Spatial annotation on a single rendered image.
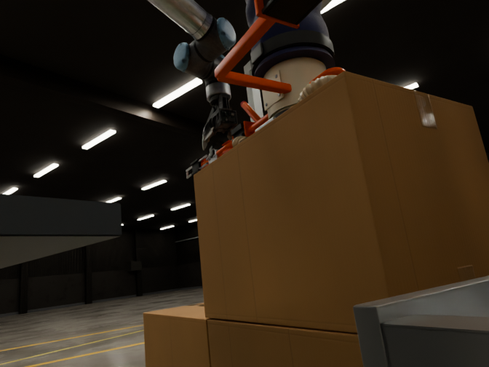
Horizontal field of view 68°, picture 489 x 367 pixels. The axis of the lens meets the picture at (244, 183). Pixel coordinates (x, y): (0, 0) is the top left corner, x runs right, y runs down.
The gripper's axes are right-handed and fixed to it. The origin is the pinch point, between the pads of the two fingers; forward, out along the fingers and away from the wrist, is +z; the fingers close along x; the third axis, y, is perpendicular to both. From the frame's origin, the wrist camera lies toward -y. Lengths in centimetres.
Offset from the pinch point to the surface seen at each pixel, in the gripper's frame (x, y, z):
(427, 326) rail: -32, 88, 48
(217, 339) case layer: -18, 19, 58
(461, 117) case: 16, 72, 17
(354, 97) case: -16, 73, 18
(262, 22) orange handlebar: -25, 65, 1
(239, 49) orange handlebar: -26, 57, 1
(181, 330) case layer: -18, -5, 57
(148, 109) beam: 136, -513, -280
